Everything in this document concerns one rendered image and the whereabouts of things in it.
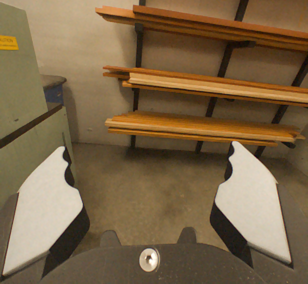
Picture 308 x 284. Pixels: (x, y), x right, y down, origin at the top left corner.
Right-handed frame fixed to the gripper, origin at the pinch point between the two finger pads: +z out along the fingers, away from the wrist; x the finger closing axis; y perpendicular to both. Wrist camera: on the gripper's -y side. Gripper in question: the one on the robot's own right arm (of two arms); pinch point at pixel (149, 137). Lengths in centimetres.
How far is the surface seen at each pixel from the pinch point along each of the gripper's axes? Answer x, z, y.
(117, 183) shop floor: -39, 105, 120
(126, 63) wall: -27, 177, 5
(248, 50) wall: 115, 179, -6
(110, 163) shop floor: -53, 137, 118
